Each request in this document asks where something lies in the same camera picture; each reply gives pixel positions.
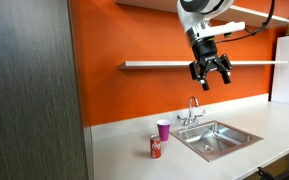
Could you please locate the thin white wall shelf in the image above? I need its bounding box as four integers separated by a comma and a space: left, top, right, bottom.
118, 60, 289, 71

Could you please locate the stainless steel sink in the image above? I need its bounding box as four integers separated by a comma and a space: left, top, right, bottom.
169, 120, 264, 163

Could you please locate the chrome faucet with handles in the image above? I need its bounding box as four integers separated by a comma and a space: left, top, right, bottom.
176, 96, 207, 130

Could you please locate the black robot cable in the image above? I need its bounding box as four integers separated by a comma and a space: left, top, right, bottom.
215, 0, 276, 45

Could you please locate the thick white wall shelf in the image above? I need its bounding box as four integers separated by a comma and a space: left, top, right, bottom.
114, 0, 289, 30

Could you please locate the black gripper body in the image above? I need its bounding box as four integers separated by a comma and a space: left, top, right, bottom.
188, 35, 233, 82

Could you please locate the dark wood cabinet panel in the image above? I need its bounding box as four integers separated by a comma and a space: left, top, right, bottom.
0, 0, 89, 180

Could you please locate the black chair frame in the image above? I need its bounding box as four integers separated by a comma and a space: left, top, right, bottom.
255, 145, 289, 180

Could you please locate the purple plastic cup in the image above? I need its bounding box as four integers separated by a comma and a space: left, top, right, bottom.
156, 119, 172, 142

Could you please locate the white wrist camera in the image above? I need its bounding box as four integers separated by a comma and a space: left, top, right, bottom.
197, 21, 247, 38

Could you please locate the red cola can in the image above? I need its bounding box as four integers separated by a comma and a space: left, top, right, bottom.
149, 134, 163, 159

